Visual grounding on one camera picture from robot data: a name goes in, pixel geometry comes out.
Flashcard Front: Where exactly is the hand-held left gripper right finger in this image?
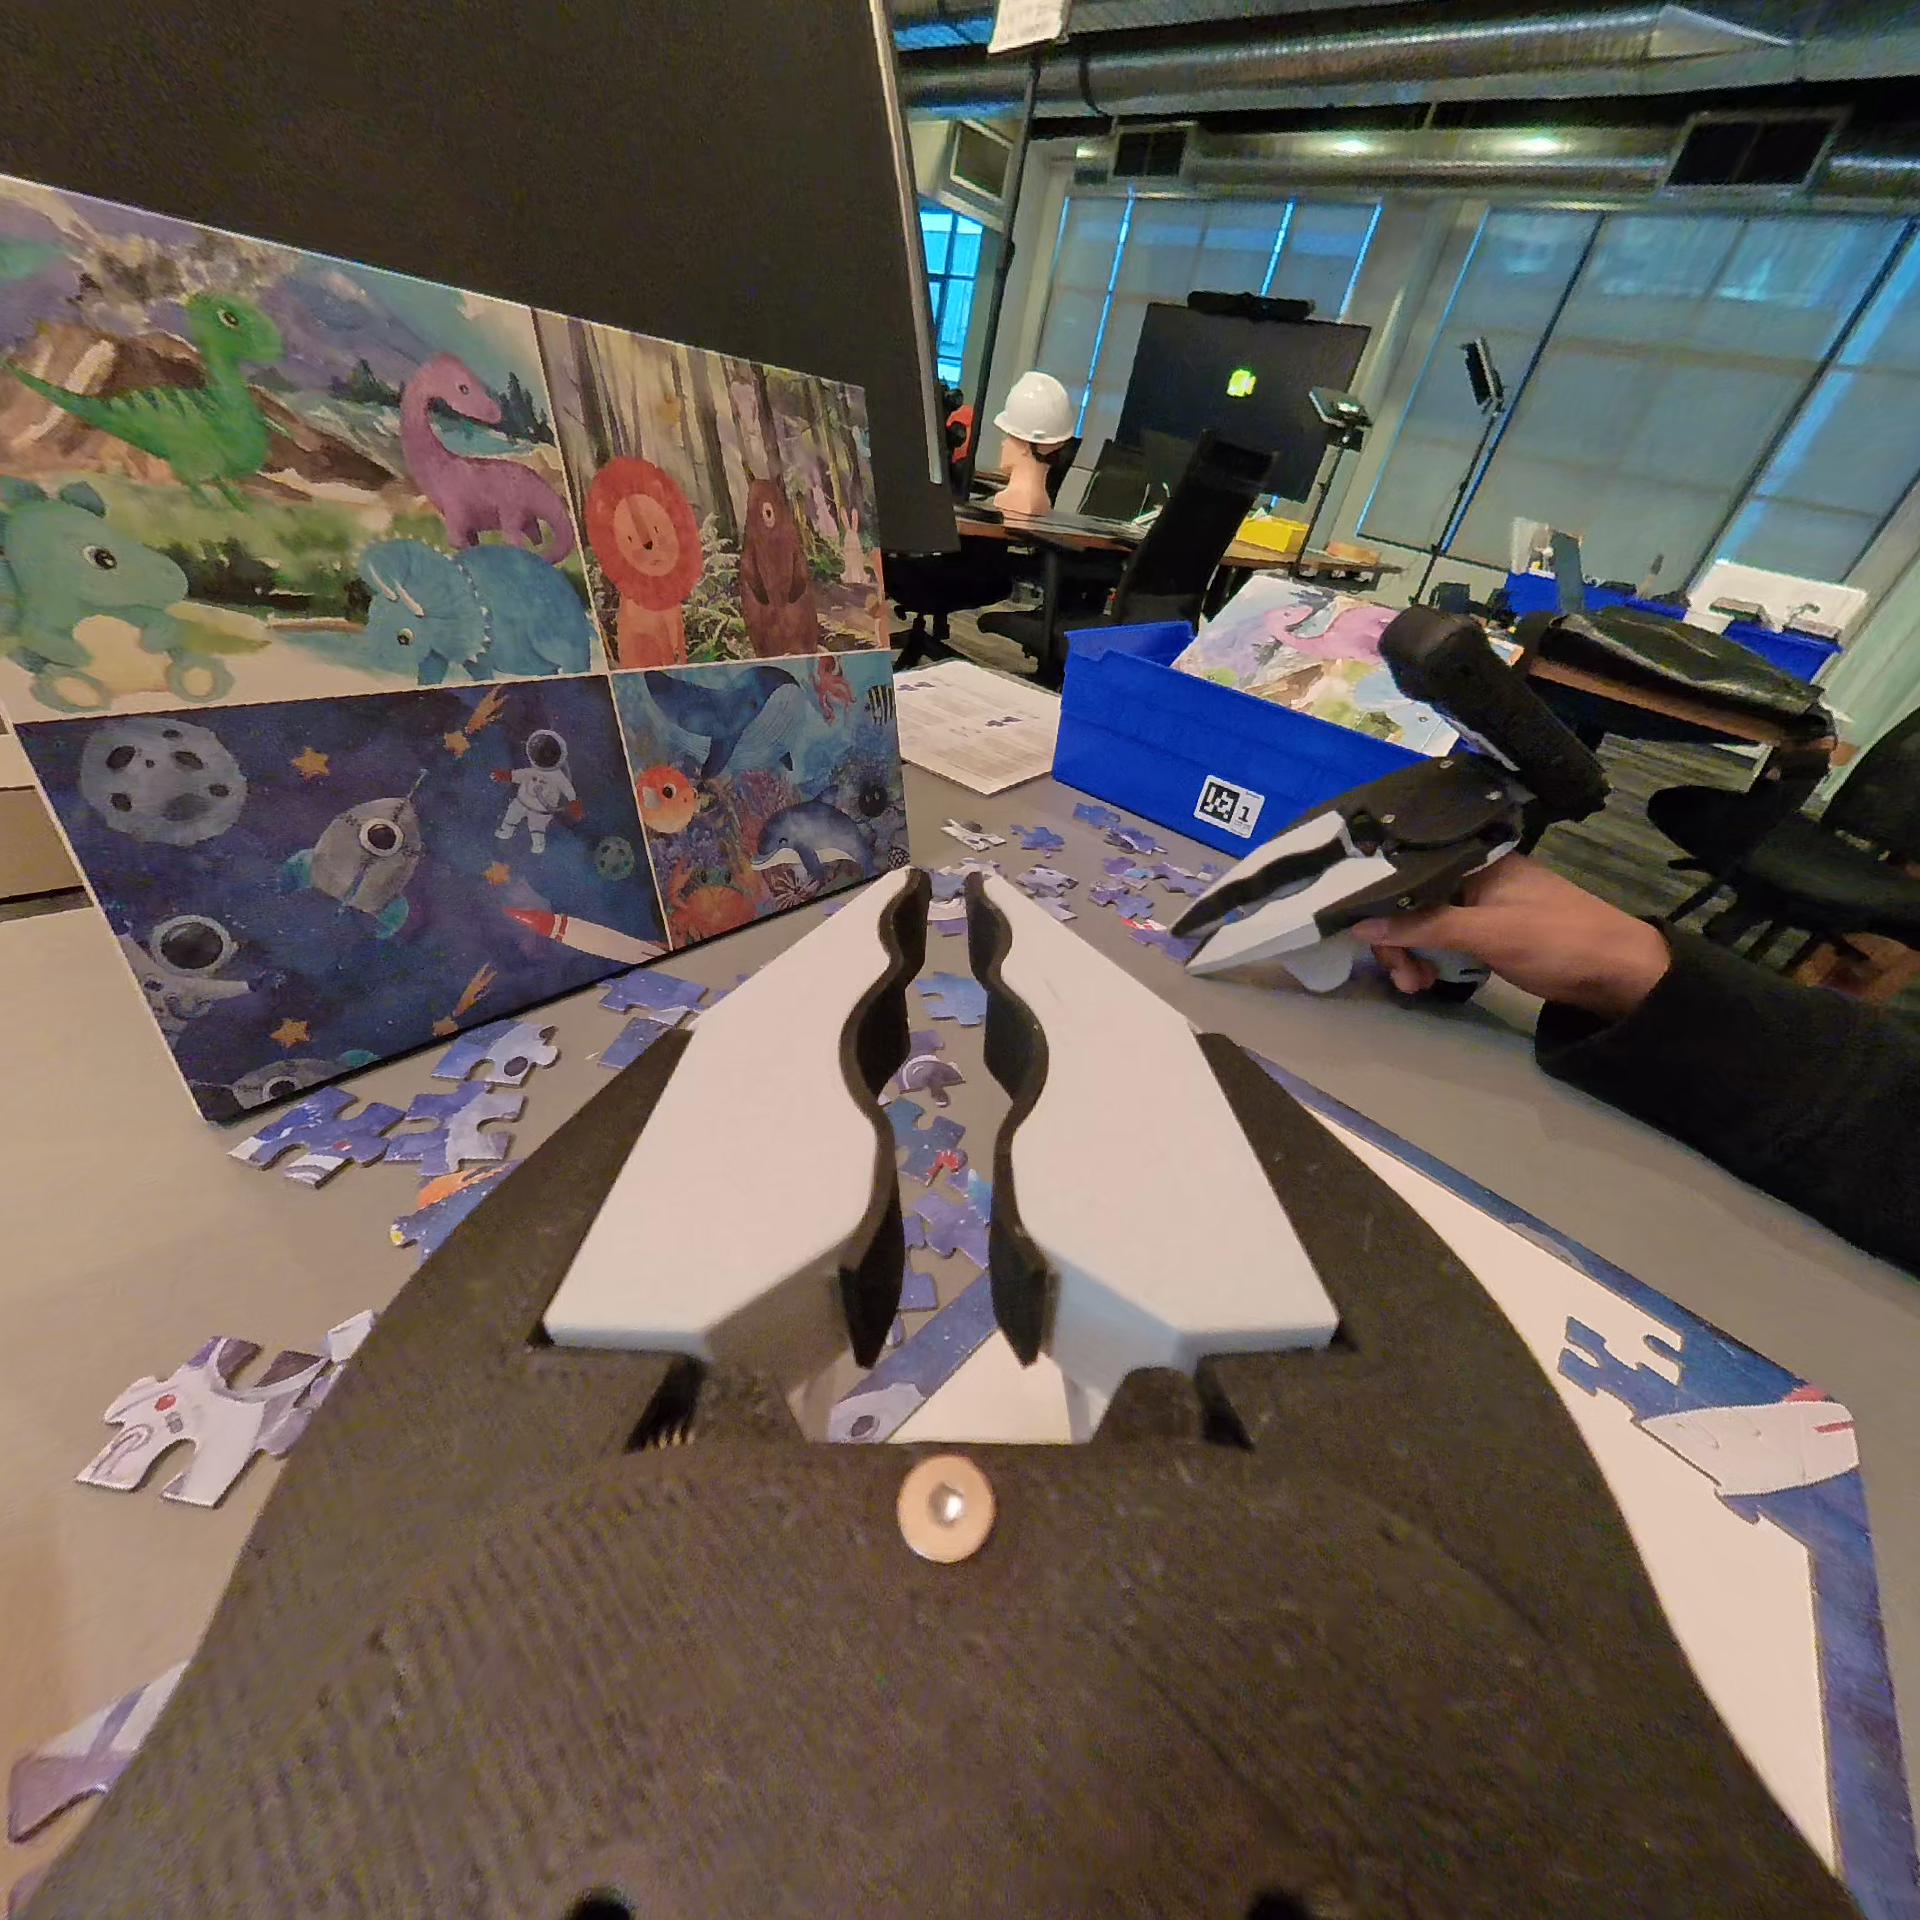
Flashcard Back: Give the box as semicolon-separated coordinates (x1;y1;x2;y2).
964;871;1342;1386

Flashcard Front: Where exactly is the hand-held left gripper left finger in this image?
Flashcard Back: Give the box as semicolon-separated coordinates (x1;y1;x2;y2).
539;863;934;1373

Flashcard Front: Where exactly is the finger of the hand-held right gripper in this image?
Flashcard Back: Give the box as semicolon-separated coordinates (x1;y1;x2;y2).
1188;862;1413;976
1170;810;1361;940

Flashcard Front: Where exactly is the scatter of purple puzzle pieces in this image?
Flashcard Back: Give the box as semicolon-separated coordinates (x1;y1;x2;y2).
0;810;1226;1846

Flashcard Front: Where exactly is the blue framed puzzle tray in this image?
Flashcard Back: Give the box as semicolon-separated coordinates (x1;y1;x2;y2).
822;1042;1920;1914

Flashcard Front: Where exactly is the person's right forearm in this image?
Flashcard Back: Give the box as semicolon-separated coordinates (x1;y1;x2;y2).
1534;750;1920;1280

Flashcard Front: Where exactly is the person's right hand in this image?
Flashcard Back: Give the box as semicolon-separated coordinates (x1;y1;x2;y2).
1351;855;1673;998

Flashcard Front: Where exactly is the blue plastic bin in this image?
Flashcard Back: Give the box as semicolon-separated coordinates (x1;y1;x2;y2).
1049;618;1478;859

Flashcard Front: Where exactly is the dinosaur puzzle board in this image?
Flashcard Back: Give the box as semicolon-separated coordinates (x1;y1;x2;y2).
1170;576;1465;755

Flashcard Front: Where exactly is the black jacket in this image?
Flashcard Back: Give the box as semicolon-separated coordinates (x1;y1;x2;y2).
1523;607;1841;740

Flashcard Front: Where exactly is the black office chair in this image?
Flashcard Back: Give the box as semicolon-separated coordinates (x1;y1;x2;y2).
983;435;1277;676
1641;703;1920;976

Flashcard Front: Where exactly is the laminated instruction sheet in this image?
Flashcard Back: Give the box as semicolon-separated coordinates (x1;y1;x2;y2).
897;661;1070;798

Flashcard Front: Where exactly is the white storage box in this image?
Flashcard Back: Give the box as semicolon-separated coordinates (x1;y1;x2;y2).
1687;562;1870;640

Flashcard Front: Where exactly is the tripod light stand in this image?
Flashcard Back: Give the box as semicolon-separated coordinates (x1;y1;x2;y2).
1417;336;1509;602

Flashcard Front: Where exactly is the large black display screen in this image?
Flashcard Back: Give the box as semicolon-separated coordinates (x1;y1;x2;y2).
1118;292;1373;506

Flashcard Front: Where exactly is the assembled rocket puzzle section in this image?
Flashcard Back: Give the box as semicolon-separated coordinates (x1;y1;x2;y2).
1557;1317;1863;1502

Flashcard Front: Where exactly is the illustrated puzzle box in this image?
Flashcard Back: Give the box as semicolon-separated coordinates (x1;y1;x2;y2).
0;172;914;1127

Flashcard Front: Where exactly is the black computer monitor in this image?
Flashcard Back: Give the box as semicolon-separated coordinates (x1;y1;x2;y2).
0;0;962;560

